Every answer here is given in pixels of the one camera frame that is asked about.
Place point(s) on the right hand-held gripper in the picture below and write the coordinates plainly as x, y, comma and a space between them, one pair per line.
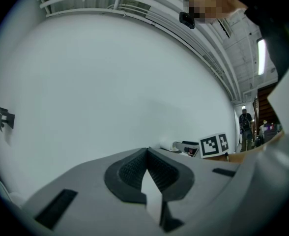
209, 145

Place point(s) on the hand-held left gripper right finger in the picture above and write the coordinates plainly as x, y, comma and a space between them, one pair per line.
208, 178

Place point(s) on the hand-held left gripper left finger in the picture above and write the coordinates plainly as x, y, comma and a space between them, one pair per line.
90, 178

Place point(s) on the dark wooden staircase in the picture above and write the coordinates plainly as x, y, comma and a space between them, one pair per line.
265, 107

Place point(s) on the ceiling light panel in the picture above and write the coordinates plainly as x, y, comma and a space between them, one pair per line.
261, 58

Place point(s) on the person's black shirt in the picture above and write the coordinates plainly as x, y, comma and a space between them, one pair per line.
274, 40

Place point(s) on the black wall paper holder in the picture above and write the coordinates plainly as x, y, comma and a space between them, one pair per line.
9, 119

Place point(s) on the black head-mounted camera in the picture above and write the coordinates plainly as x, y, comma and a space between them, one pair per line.
186, 20

